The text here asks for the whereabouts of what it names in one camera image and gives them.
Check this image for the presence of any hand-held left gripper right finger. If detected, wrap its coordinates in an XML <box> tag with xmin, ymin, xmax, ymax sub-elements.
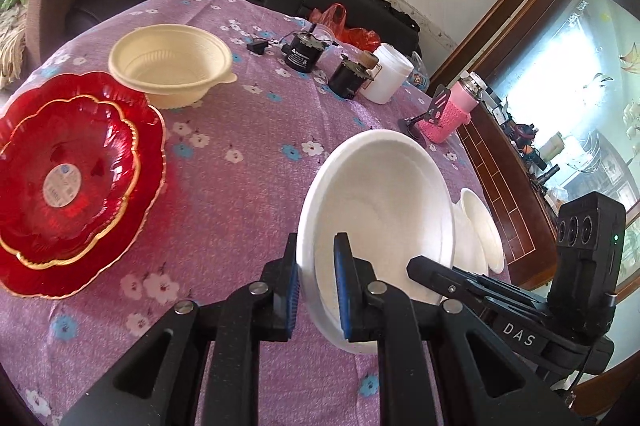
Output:
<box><xmin>332</xmin><ymin>232</ymin><xmax>583</xmax><ymax>426</ymax></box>

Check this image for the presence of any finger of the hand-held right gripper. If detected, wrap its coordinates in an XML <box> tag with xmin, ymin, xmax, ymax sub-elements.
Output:
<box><xmin>406</xmin><ymin>255</ymin><xmax>551</xmax><ymax>323</ymax></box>

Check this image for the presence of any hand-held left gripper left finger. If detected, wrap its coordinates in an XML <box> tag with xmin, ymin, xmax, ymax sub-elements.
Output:
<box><xmin>60</xmin><ymin>231</ymin><xmax>303</xmax><ymax>426</ymax></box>

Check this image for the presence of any small white foam bowl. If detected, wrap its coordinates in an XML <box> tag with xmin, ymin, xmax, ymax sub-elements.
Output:
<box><xmin>452</xmin><ymin>187</ymin><xmax>505</xmax><ymax>278</ymax></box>

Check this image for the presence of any large white foam bowl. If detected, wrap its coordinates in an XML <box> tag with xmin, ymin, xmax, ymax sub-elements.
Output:
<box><xmin>296</xmin><ymin>129</ymin><xmax>458</xmax><ymax>354</ymax></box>

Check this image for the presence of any cream plastic bowl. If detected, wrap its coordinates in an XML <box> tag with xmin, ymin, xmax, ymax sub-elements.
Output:
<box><xmin>107</xmin><ymin>24</ymin><xmax>238</xmax><ymax>109</ymax></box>

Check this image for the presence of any small gold-rimmed red plate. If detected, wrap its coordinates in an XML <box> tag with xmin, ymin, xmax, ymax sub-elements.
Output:
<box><xmin>0</xmin><ymin>95</ymin><xmax>141</xmax><ymax>269</ymax></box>

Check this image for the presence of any wooden cabinet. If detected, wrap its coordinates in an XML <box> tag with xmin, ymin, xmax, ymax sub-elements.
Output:
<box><xmin>457</xmin><ymin>104</ymin><xmax>568</xmax><ymax>289</ymax></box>

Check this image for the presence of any purple floral tablecloth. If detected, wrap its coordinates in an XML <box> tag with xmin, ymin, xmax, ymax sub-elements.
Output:
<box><xmin>0</xmin><ymin>0</ymin><xmax>516</xmax><ymax>426</ymax></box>

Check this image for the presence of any pink bottle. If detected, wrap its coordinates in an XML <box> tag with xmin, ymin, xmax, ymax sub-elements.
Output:
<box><xmin>417</xmin><ymin>73</ymin><xmax>486</xmax><ymax>144</ymax></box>

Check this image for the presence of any black phone stand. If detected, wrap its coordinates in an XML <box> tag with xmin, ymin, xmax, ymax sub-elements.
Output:
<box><xmin>398</xmin><ymin>84</ymin><xmax>452</xmax><ymax>140</ymax></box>

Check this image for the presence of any large red glass plate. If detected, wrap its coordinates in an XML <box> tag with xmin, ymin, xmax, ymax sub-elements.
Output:
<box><xmin>0</xmin><ymin>73</ymin><xmax>167</xmax><ymax>302</ymax></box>

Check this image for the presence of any clear plastic bag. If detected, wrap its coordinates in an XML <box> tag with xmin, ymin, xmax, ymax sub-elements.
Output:
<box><xmin>410</xmin><ymin>53</ymin><xmax>432</xmax><ymax>88</ymax></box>

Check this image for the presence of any white plastic jar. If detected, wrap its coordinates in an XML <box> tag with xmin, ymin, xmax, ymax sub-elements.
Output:
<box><xmin>362</xmin><ymin>44</ymin><xmax>416</xmax><ymax>104</ymax></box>

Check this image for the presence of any dark brown motor pump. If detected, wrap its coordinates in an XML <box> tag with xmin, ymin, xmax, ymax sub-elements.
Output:
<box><xmin>327</xmin><ymin>51</ymin><xmax>381</xmax><ymax>102</ymax></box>

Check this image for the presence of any black labelled pump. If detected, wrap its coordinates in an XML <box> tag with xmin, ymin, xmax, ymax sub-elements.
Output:
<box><xmin>283</xmin><ymin>24</ymin><xmax>334</xmax><ymax>74</ymax></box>

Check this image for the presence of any dark red plastic bag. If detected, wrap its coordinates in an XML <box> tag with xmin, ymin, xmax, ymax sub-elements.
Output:
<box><xmin>339</xmin><ymin>27</ymin><xmax>382</xmax><ymax>52</ymax></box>

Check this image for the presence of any orange-red plastic bag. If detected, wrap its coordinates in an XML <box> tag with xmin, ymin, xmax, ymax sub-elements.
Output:
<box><xmin>308</xmin><ymin>4</ymin><xmax>349</xmax><ymax>33</ymax></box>

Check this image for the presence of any patterned blanket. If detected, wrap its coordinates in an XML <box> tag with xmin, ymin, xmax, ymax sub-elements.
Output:
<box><xmin>0</xmin><ymin>1</ymin><xmax>32</xmax><ymax>88</ymax></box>

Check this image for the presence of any wooden partition frame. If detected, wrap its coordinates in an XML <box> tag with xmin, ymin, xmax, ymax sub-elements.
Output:
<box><xmin>427</xmin><ymin>0</ymin><xmax>596</xmax><ymax>83</ymax></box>

